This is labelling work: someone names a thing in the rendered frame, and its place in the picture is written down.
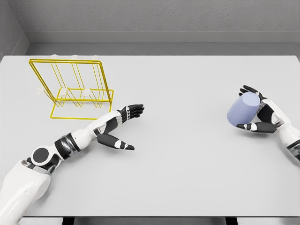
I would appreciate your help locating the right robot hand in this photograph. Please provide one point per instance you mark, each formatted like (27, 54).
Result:
(264, 117)

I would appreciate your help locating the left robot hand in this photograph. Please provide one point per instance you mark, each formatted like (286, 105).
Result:
(110, 122)

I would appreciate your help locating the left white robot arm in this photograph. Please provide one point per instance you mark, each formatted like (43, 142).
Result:
(35, 161)

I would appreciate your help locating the lavender blue cup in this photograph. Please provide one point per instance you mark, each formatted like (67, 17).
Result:
(243, 110)

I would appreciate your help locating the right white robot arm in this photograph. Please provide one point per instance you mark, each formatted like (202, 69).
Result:
(290, 138)

